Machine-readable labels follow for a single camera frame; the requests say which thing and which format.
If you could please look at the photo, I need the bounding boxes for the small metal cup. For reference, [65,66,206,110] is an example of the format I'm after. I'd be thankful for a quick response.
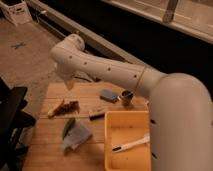
[119,90,133,106]

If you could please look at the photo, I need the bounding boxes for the white dish brush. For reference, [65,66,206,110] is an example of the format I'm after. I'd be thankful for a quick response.
[112,134,150,152]

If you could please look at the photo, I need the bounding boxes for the white cardboard box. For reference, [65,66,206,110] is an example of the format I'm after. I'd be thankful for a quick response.
[0,0,32,26]

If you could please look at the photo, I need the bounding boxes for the green chili pepper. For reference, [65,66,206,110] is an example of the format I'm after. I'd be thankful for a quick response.
[62,117,75,139]

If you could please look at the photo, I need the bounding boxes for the blue grey sponge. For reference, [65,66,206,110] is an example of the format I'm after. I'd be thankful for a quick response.
[100,89,118,103]

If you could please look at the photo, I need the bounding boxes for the yellow banana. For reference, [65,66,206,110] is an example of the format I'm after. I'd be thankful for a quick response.
[47,99,64,118]

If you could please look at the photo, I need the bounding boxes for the black chair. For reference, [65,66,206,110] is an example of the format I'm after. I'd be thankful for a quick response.
[0,77,36,171]

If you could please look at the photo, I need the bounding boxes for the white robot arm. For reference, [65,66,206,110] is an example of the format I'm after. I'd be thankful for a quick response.
[51,34,213,171]

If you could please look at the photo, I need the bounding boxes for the grey folded cloth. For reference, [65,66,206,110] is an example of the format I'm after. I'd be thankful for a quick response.
[63,121,92,150]

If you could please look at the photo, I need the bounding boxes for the yellow plastic bin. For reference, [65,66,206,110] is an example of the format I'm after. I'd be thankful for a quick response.
[104,111,151,171]

